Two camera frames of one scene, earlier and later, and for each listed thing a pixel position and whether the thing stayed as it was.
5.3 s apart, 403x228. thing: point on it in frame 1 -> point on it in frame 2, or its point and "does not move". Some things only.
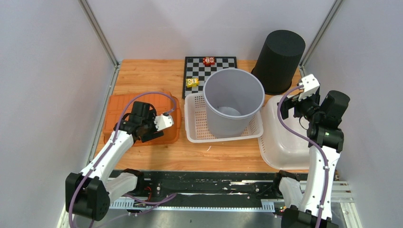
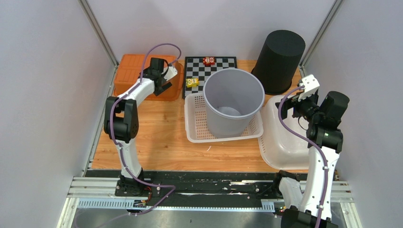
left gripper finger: x=151 y=136 -> x=158 y=90
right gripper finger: x=287 y=103 does not move
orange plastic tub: x=161 y=104 -> x=128 y=71
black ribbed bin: x=278 y=60 does not move
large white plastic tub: x=281 y=147 does not move
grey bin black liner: x=232 y=97 does not move
